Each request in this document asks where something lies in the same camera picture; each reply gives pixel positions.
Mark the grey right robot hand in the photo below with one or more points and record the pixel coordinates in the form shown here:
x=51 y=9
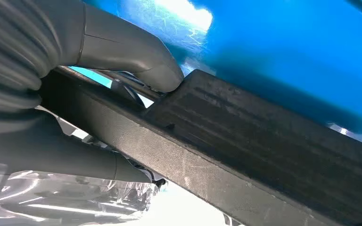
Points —
x=121 y=46

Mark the blue metal shelf rack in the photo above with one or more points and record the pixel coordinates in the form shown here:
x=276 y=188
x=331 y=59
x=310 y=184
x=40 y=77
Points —
x=277 y=46

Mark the clear plastic bag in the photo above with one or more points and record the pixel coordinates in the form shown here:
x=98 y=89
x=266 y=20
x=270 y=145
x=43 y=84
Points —
x=59 y=202

